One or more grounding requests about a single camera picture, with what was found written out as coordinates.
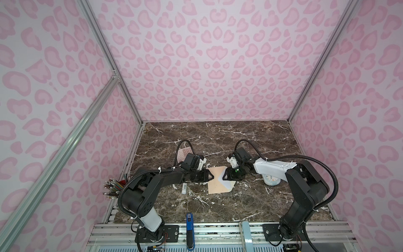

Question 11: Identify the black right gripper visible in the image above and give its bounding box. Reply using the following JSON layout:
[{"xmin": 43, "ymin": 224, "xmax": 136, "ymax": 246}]
[{"xmin": 220, "ymin": 163, "xmax": 247, "ymax": 181}]

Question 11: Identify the white glue stick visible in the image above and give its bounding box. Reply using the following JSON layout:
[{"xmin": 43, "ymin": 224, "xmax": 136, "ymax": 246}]
[{"xmin": 182, "ymin": 183, "xmax": 187, "ymax": 194}]

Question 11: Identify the peach pink envelope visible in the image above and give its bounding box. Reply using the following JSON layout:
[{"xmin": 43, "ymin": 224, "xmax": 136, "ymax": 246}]
[{"xmin": 207, "ymin": 167, "xmax": 227, "ymax": 194}]

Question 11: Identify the white letter paper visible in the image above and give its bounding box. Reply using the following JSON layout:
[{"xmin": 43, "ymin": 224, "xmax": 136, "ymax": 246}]
[{"xmin": 219, "ymin": 169, "xmax": 236, "ymax": 192}]

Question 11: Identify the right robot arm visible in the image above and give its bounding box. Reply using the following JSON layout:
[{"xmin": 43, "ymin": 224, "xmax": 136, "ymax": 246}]
[{"xmin": 223, "ymin": 140, "xmax": 339, "ymax": 241}]

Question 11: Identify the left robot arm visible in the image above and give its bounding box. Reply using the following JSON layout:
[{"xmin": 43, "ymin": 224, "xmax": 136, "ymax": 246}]
[{"xmin": 117, "ymin": 139, "xmax": 214, "ymax": 239}]

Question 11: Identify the pink desk calculator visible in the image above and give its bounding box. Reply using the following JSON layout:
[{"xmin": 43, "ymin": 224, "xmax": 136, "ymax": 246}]
[{"xmin": 176, "ymin": 147, "xmax": 193, "ymax": 163}]

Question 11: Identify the white round clock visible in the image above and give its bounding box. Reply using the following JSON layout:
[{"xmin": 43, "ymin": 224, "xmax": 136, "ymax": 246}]
[{"xmin": 262, "ymin": 174, "xmax": 281, "ymax": 186}]

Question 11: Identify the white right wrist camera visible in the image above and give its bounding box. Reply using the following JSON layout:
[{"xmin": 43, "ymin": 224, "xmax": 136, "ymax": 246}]
[{"xmin": 226, "ymin": 156, "xmax": 239, "ymax": 169}]

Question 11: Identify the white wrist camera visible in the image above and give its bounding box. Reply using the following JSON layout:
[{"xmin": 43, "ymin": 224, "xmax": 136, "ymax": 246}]
[
  {"xmin": 226, "ymin": 156, "xmax": 239, "ymax": 169},
  {"xmin": 197, "ymin": 156, "xmax": 207, "ymax": 171}
]

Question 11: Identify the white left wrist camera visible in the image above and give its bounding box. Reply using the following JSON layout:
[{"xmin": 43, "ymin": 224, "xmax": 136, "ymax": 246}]
[{"xmin": 197, "ymin": 156, "xmax": 207, "ymax": 171}]

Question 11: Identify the blue black tool on rail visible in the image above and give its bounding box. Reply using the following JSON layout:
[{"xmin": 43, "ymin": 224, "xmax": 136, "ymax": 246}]
[{"xmin": 186, "ymin": 213, "xmax": 195, "ymax": 252}]

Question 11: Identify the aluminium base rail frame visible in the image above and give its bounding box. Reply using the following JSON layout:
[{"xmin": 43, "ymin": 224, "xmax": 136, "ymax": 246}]
[{"xmin": 85, "ymin": 221, "xmax": 361, "ymax": 252}]

